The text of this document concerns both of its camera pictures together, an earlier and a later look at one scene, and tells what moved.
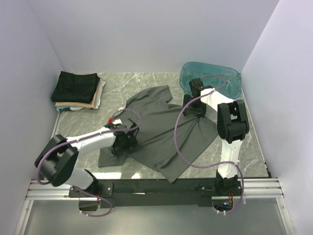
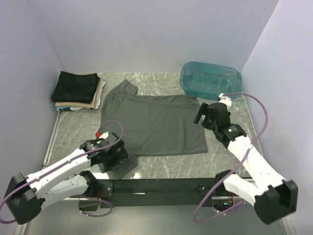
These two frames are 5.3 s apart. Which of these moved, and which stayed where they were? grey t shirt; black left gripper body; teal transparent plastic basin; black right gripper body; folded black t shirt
Moved: black right gripper body; grey t shirt; black left gripper body
Stayed: teal transparent plastic basin; folded black t shirt
